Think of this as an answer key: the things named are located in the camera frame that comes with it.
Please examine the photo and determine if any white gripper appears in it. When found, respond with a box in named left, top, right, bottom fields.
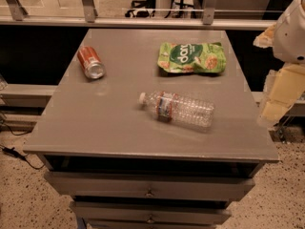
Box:
left=254, top=0, right=305, bottom=125

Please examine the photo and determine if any red coke can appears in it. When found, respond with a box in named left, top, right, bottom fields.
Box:
left=77, top=46, right=106, bottom=79

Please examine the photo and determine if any green chip bag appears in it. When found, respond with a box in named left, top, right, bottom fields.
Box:
left=157, top=42, right=227, bottom=73

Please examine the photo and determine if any clear plastic water bottle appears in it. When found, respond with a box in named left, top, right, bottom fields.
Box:
left=138, top=91, right=215, bottom=128

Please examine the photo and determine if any black office chair base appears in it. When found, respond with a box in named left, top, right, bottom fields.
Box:
left=125, top=0, right=155, bottom=18

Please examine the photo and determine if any grey drawer cabinet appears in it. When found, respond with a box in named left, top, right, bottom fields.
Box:
left=25, top=29, right=278, bottom=229

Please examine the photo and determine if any grey drawer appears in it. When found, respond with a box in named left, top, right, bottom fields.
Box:
left=45, top=172, right=254, bottom=201
left=70, top=202, right=231, bottom=225

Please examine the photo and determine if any top grey drawer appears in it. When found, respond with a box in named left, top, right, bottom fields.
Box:
left=45, top=172, right=254, bottom=201

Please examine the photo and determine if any metal railing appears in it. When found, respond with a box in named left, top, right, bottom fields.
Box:
left=0, top=0, right=273, bottom=30

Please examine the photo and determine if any black cable on floor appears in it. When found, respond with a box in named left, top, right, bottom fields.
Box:
left=0, top=144, right=46, bottom=171

